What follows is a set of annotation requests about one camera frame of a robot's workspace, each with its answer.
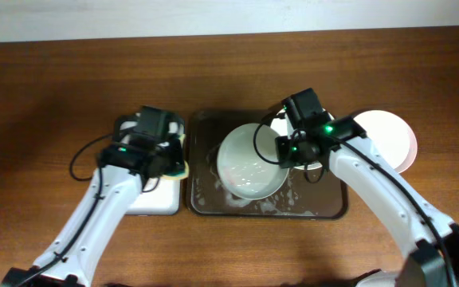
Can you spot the green yellow sponge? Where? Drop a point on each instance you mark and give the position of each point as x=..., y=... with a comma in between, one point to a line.
x=177, y=167

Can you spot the pale green plate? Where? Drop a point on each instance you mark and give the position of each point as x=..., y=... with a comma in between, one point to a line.
x=246, y=162

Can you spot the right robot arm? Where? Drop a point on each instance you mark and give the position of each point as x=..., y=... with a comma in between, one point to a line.
x=427, y=238

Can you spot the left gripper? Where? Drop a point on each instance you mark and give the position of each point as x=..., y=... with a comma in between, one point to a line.
x=176, y=149

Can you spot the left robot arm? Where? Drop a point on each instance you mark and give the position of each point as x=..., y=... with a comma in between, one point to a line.
x=138, y=173

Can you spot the cream white plate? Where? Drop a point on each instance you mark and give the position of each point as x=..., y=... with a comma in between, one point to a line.
x=282, y=127

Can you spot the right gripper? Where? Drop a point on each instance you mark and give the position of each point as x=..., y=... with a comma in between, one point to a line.
x=283, y=142

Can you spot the white soapy tray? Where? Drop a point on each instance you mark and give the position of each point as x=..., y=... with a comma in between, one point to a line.
x=162, y=196

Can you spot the brown plastic tray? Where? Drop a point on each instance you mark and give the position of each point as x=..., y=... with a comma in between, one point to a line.
x=206, y=196

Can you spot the pinkish white plate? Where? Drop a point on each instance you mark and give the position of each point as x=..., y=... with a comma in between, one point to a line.
x=393, y=136

